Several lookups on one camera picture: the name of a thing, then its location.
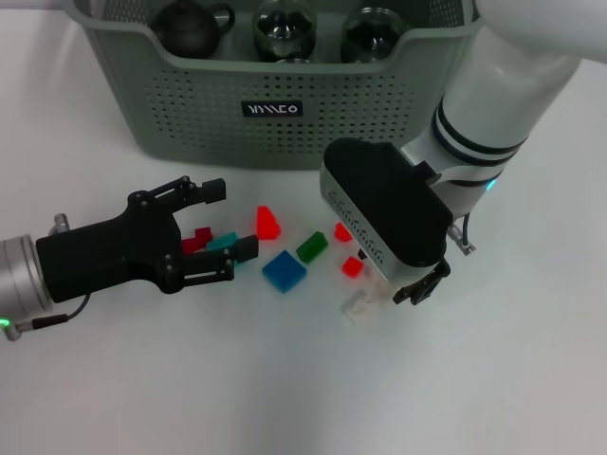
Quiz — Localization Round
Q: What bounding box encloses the teal square plate brick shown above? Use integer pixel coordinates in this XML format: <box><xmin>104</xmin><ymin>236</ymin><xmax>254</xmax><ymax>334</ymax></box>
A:
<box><xmin>206</xmin><ymin>230</ymin><xmax>248</xmax><ymax>270</ymax></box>

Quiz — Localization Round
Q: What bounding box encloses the small red cube brick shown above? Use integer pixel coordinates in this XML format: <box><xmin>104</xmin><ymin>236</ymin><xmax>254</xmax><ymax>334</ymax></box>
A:
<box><xmin>340</xmin><ymin>255</ymin><xmax>365</xmax><ymax>280</ymax></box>

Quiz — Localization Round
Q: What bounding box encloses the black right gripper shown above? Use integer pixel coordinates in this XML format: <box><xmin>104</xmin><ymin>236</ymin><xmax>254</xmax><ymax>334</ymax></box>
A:
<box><xmin>392</xmin><ymin>257</ymin><xmax>452</xmax><ymax>307</ymax></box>

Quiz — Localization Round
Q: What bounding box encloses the grey-green perforated storage bin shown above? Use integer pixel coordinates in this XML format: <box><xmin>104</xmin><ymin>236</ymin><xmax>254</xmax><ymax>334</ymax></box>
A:
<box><xmin>61</xmin><ymin>0</ymin><xmax>500</xmax><ymax>171</ymax></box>

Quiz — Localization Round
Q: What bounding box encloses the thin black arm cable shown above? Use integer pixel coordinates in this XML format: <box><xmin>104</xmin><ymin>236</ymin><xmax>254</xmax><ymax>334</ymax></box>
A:
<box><xmin>16</xmin><ymin>292</ymin><xmax>91</xmax><ymax>331</ymax></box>
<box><xmin>448</xmin><ymin>211</ymin><xmax>476</xmax><ymax>257</ymax></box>

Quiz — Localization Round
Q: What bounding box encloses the green rectangular brick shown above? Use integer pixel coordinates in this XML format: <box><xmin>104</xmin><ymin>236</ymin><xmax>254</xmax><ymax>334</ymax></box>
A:
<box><xmin>295</xmin><ymin>230</ymin><xmax>329</xmax><ymax>264</ymax></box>

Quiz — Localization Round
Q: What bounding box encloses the blue square plate brick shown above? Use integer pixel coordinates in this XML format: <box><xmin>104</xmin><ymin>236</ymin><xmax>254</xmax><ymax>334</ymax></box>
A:
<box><xmin>261</xmin><ymin>249</ymin><xmax>308</xmax><ymax>294</ymax></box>

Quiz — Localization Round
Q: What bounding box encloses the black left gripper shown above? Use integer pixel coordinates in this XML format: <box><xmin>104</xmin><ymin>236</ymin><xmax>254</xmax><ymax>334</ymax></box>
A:
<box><xmin>36</xmin><ymin>175</ymin><xmax>261</xmax><ymax>304</ymax></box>

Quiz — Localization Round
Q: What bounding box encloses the black ceramic teapot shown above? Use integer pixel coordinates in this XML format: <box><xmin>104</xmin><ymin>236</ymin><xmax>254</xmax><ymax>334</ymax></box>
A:
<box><xmin>150</xmin><ymin>0</ymin><xmax>237</xmax><ymax>61</ymax></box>

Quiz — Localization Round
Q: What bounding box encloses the tall red wedge brick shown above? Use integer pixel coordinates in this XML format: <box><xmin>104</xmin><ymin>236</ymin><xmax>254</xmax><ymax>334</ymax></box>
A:
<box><xmin>253</xmin><ymin>205</ymin><xmax>282</xmax><ymax>242</ymax></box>

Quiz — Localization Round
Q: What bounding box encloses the dark red long brick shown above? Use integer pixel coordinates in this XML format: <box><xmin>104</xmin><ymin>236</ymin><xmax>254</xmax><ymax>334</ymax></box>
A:
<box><xmin>181</xmin><ymin>227</ymin><xmax>212</xmax><ymax>253</ymax></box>

